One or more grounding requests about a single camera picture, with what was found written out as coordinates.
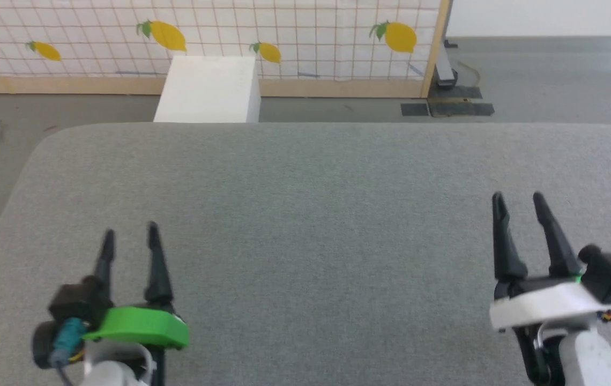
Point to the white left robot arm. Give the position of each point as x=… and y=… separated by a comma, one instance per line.
x=118, y=370

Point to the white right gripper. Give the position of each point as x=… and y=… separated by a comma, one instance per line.
x=546, y=305

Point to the small black floor mat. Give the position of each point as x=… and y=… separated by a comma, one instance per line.
x=415, y=109

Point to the dark grey floor plate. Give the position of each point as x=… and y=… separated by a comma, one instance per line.
x=455, y=93

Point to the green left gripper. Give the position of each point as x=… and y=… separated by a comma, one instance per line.
x=139, y=324

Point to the white rectangular box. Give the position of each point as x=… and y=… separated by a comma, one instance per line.
x=209, y=86

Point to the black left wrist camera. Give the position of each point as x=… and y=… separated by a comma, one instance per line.
x=77, y=300

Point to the grey metal stand foot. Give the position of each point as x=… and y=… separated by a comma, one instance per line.
x=444, y=67

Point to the long black floor mat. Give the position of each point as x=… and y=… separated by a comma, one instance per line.
x=461, y=109

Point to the lemon print partition panel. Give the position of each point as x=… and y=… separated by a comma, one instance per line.
x=311, y=32

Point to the grey fabric sofa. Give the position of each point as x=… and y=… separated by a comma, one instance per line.
x=311, y=225

